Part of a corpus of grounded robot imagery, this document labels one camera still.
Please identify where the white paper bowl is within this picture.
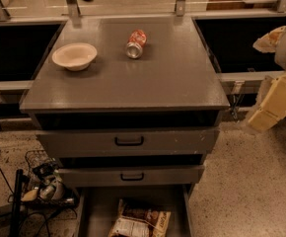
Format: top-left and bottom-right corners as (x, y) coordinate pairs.
(52, 42), (98, 71)

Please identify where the grey middle drawer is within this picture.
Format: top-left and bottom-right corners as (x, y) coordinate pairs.
(59, 165), (204, 188)

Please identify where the brown chip bag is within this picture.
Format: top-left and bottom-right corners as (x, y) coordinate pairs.
(108, 198), (172, 237)

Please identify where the grey drawer cabinet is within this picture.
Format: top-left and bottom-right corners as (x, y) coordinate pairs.
(19, 15), (231, 237)

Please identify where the grey top drawer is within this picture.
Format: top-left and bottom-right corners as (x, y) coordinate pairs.
(37, 128), (219, 158)

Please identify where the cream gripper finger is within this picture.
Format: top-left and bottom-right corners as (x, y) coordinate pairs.
(248, 73), (286, 132)

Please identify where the wooden box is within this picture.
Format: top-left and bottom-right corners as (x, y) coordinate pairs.
(206, 0), (248, 11)

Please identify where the black wire basket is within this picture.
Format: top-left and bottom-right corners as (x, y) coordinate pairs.
(21, 150), (77, 207)

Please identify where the black stand post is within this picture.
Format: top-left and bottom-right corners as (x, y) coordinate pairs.
(9, 169), (23, 237)

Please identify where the grey bottom drawer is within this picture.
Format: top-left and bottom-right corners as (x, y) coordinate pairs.
(75, 185), (195, 237)

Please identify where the red soda can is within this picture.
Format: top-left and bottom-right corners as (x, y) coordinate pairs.
(125, 30), (147, 59)

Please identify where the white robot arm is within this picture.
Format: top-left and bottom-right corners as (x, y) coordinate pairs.
(245, 26), (286, 132)

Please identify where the grey drawer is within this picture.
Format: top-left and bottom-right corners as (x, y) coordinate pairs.
(37, 128), (219, 158)
(59, 165), (204, 188)
(75, 185), (195, 237)

